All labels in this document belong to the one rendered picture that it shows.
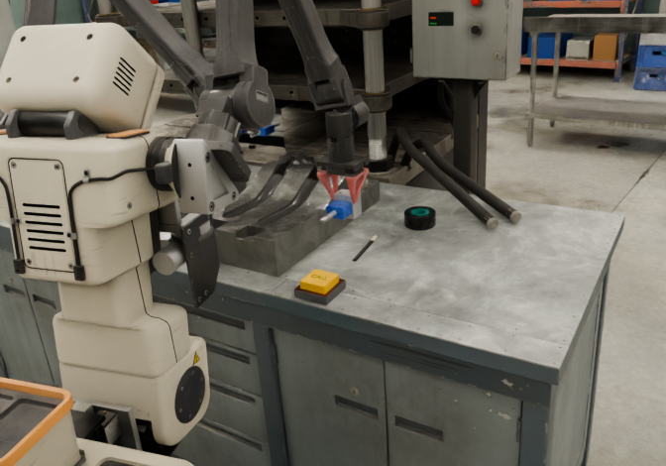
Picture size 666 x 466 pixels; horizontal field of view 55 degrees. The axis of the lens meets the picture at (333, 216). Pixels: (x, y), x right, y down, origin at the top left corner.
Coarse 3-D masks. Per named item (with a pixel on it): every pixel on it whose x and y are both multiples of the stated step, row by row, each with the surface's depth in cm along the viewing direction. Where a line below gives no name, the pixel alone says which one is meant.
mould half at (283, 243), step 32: (256, 192) 167; (288, 192) 163; (320, 192) 159; (224, 224) 148; (256, 224) 147; (288, 224) 146; (320, 224) 154; (224, 256) 148; (256, 256) 143; (288, 256) 144
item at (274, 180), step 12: (288, 156) 174; (300, 156) 172; (276, 168) 171; (288, 168) 169; (312, 168) 166; (276, 180) 168; (312, 180) 164; (264, 192) 166; (300, 192) 162; (252, 204) 162; (288, 204) 159; (300, 204) 159; (228, 216) 154; (276, 216) 153
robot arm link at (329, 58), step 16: (288, 0) 120; (304, 0) 121; (288, 16) 122; (304, 16) 121; (304, 32) 123; (320, 32) 125; (304, 48) 125; (320, 48) 125; (304, 64) 128; (320, 64) 127; (336, 64) 128; (320, 80) 131; (336, 80) 128; (320, 96) 132; (336, 96) 130
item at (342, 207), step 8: (336, 192) 143; (344, 192) 142; (360, 192) 142; (336, 200) 142; (344, 200) 141; (360, 200) 143; (328, 208) 139; (336, 208) 138; (344, 208) 138; (352, 208) 141; (360, 208) 143; (328, 216) 136; (336, 216) 139; (344, 216) 138; (352, 216) 142
